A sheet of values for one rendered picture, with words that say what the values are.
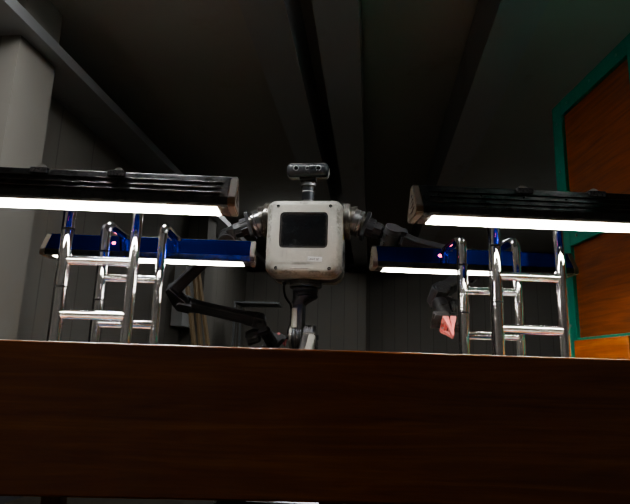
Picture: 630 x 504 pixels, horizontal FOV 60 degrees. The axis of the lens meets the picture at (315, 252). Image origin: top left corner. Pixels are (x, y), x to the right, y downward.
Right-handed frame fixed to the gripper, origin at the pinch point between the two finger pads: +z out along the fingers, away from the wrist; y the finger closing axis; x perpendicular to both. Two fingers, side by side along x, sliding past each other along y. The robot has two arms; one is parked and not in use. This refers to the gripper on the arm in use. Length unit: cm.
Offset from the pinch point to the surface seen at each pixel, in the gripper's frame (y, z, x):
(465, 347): -6.8, 30.8, -18.6
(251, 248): -66, 2, -31
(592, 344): 42.3, 7.8, -4.0
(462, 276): -7.1, 18.5, -33.1
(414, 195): -29, 45, -66
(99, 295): -103, 25, -27
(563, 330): 8, 47, -36
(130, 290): -88, 44, -41
